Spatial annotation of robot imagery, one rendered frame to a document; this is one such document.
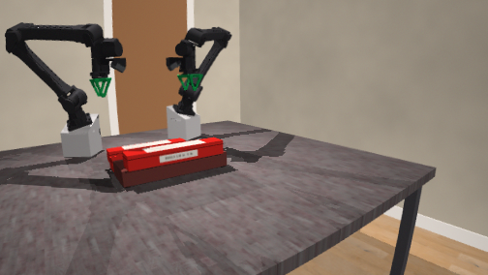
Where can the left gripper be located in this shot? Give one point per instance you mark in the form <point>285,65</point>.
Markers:
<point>189,74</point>

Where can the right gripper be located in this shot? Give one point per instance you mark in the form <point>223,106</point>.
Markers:
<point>99,76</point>

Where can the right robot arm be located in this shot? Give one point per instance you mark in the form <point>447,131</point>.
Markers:
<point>92,36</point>

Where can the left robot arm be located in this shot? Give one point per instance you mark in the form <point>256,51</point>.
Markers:
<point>186,48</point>

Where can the red box of welding electrodes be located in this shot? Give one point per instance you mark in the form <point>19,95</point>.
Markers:
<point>114,158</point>
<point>171,153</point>
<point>113,151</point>

